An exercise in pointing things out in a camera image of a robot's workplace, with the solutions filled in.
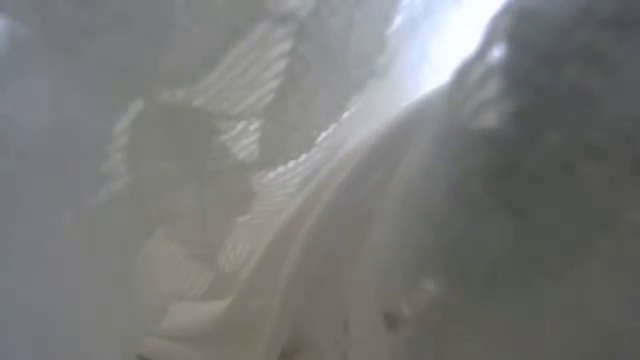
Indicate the white lace garment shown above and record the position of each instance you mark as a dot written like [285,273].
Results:
[320,250]

